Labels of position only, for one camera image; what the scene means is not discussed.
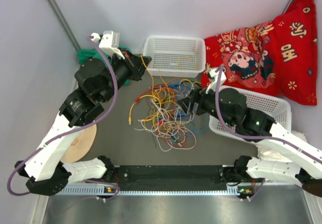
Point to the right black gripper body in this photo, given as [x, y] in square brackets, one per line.
[207, 101]

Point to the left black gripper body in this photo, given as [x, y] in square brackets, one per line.
[127, 69]

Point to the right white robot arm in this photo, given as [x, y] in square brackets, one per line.
[229, 106]

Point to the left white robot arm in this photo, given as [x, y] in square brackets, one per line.
[99, 80]

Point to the white basket at back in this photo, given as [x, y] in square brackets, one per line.
[183, 57]

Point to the white basket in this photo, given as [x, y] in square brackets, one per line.
[277, 108]
[183, 57]

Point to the green cloth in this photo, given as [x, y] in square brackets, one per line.
[87, 54]

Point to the white basket at right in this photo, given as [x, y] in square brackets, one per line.
[277, 108]

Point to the white cloth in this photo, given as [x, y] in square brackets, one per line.
[267, 154]

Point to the beige cloth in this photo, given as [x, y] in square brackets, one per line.
[80, 146]

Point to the red patterned cloth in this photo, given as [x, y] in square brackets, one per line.
[277, 57]

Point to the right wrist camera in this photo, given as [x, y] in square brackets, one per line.
[215, 79]

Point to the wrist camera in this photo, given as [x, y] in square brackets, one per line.
[108, 43]
[215, 79]

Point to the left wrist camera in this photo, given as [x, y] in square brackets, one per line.
[108, 43]

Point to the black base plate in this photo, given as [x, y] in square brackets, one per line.
[169, 178]

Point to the grey slotted cable duct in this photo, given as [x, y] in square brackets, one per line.
[91, 189]

